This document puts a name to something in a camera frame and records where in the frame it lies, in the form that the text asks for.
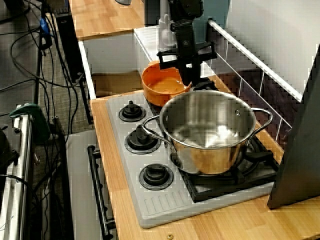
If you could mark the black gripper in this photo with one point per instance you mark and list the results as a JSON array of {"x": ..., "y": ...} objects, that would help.
[{"x": 186, "y": 50}]

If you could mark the orange plastic pot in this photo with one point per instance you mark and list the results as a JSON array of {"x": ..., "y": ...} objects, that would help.
[{"x": 155, "y": 97}]

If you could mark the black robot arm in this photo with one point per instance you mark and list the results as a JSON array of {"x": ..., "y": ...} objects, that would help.
[{"x": 186, "y": 8}]

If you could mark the grey faucet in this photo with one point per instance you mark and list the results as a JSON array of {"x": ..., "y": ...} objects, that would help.
[{"x": 163, "y": 30}]

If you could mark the black stove knob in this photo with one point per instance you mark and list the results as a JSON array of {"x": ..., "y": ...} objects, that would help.
[
  {"x": 156, "y": 177},
  {"x": 131, "y": 112},
  {"x": 142, "y": 141}
]

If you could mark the white sink basin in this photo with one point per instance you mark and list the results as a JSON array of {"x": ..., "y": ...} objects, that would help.
[{"x": 112, "y": 55}]

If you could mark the stainless steel pot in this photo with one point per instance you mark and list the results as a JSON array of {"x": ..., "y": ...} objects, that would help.
[{"x": 212, "y": 160}]

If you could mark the grey stove top panel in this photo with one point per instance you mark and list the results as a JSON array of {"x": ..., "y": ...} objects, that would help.
[{"x": 125, "y": 150}]

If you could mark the dark panel board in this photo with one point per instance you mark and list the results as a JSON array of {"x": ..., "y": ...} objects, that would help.
[{"x": 297, "y": 150}]

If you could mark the grey oven door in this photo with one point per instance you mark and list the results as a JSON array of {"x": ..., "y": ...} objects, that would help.
[{"x": 80, "y": 175}]

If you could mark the black stand pole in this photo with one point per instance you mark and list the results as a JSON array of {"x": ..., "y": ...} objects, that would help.
[{"x": 37, "y": 75}]

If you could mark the blue plug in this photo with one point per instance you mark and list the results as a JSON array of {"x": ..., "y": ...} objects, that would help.
[{"x": 44, "y": 26}]

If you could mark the green clamp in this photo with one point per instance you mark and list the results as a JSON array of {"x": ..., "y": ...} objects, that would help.
[{"x": 35, "y": 117}]

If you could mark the black bracket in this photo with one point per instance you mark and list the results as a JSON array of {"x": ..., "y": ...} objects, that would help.
[{"x": 6, "y": 150}]

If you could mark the silver metal rail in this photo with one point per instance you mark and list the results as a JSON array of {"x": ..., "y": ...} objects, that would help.
[{"x": 15, "y": 187}]

